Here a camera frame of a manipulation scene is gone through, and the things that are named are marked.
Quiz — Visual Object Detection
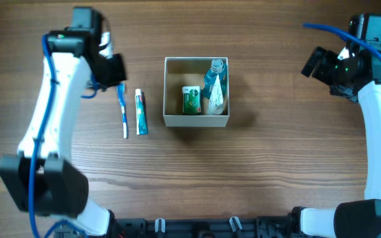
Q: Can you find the blue white toothbrush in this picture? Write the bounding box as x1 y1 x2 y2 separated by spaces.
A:
117 83 128 139

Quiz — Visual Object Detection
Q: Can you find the teal toothpaste tube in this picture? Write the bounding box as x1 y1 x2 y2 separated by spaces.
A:
135 89 148 136

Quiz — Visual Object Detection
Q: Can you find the green white soap box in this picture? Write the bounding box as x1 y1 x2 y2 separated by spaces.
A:
182 86 202 115

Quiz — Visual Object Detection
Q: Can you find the blue mouthwash bottle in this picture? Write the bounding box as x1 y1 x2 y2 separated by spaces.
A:
202 58 228 99

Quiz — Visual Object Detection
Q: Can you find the white lotion tube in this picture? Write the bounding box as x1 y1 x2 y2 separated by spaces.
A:
207 75 224 116

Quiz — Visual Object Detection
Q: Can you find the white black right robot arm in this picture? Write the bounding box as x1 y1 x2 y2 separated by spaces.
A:
298 47 381 237

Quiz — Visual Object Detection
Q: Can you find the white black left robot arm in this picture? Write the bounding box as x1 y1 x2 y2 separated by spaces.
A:
0 28 125 237

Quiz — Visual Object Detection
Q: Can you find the white open cardboard box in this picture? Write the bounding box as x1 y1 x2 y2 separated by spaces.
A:
163 57 230 128

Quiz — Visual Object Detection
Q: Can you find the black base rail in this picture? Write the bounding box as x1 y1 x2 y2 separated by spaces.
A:
117 216 297 238

